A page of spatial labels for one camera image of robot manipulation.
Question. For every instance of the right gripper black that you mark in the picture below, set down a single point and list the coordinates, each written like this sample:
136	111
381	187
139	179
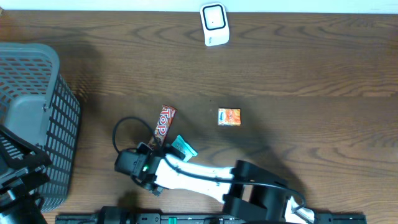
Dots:
169	150

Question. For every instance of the orange snack packet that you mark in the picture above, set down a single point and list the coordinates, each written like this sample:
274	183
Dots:
229	117

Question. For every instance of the grey plastic basket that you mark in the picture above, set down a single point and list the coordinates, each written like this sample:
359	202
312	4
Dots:
38	106

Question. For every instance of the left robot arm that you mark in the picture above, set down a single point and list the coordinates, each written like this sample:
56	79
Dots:
22	166

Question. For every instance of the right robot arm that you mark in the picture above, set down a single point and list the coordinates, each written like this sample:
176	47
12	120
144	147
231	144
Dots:
245	191

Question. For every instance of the red Top chocolate bar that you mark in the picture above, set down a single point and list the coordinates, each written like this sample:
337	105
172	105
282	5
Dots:
163	125

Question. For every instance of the white wet wipes pack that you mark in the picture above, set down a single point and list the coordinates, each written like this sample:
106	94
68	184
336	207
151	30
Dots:
182	146

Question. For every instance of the white barcode scanner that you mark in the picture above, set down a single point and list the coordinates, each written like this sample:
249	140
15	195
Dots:
215	24

